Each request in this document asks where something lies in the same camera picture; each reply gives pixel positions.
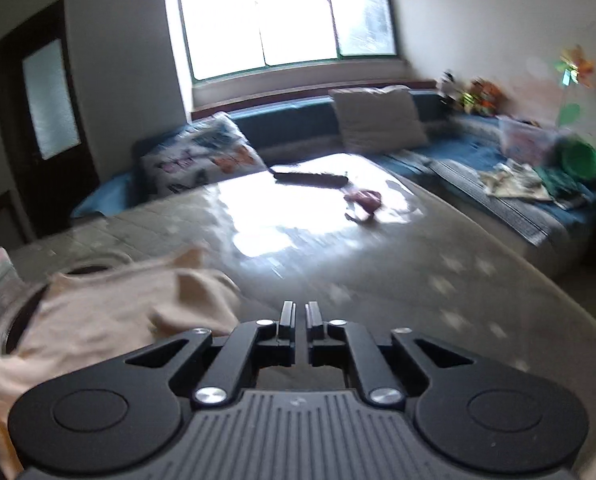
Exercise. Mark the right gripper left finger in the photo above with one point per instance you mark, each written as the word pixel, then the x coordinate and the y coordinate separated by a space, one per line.
pixel 251 347

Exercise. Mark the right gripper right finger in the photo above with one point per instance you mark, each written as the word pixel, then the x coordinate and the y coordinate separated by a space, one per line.
pixel 351 348

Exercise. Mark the beige knit sweater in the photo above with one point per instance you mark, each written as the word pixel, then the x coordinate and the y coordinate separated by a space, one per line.
pixel 86 319

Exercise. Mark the quilted grey table cover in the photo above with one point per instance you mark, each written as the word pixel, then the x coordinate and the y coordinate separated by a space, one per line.
pixel 421 264

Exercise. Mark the pink hair accessory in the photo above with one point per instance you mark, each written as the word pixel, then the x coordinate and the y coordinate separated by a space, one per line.
pixel 362 205

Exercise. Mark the black remote control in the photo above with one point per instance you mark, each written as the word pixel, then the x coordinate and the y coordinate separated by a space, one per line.
pixel 309 179

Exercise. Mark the butterfly print pillow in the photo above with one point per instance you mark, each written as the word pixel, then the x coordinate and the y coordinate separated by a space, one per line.
pixel 205 152

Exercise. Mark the grey square cushion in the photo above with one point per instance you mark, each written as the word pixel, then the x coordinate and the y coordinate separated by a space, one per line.
pixel 378 121

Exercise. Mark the patterned cloth pile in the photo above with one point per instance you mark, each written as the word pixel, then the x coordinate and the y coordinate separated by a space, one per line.
pixel 511 179

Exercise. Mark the round black induction cooker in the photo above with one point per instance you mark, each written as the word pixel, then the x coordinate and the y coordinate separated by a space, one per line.
pixel 23 314

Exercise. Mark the blue corner sofa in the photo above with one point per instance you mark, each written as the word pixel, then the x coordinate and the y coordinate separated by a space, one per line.
pixel 296 131

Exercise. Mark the black white plush toy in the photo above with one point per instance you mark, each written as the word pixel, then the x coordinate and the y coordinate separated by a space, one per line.
pixel 448 88

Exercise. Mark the clear plastic storage box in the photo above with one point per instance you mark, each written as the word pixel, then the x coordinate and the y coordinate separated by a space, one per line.
pixel 528 144

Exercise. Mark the orange plush toys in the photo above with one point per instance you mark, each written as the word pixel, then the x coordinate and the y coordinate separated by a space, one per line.
pixel 482 97

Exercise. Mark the dark wooden door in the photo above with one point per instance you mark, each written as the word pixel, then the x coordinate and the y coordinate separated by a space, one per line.
pixel 40 122

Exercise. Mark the green plastic basin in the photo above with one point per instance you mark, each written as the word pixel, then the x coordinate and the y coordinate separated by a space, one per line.
pixel 578 159

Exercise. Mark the colourful pinwheel toy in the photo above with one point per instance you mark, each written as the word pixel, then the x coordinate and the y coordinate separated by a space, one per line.
pixel 575 70

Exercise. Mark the window with green frame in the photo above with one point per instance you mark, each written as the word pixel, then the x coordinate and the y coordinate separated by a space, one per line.
pixel 229 37

